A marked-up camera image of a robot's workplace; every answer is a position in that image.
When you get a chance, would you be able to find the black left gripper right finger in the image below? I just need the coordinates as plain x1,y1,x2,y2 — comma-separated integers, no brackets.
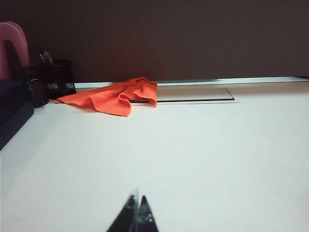
139,195,160,232

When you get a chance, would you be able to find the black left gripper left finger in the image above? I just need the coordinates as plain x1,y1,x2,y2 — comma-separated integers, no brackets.
106,189,140,232

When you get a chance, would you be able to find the orange cloth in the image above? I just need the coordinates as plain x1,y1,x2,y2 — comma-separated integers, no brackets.
55,76,158,117

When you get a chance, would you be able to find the black box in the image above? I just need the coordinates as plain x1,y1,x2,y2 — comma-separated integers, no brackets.
0,78,35,151

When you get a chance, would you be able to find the black mesh pen holder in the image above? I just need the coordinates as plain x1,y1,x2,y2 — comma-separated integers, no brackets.
40,59,77,100

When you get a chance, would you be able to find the wide brown desk partition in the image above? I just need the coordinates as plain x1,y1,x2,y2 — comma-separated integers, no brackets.
0,0,309,83

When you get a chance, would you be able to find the pink plastic arch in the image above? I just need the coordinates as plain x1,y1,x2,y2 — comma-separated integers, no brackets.
0,21,31,80

